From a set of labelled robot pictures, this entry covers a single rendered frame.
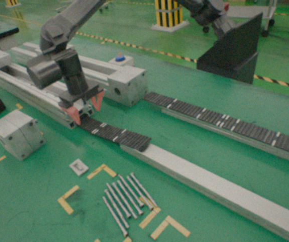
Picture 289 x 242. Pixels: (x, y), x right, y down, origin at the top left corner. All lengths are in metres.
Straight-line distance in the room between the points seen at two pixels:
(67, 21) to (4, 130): 0.34
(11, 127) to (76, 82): 0.22
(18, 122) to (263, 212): 0.63
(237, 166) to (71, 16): 0.57
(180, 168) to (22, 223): 0.37
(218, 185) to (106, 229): 0.25
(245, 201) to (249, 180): 0.08
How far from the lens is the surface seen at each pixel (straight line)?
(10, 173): 0.72
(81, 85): 0.62
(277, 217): 0.49
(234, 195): 0.49
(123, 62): 0.95
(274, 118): 0.73
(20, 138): 0.70
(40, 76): 0.57
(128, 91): 0.74
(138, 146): 0.56
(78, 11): 0.70
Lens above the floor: 1.22
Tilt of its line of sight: 39 degrees down
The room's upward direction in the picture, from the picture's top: 10 degrees counter-clockwise
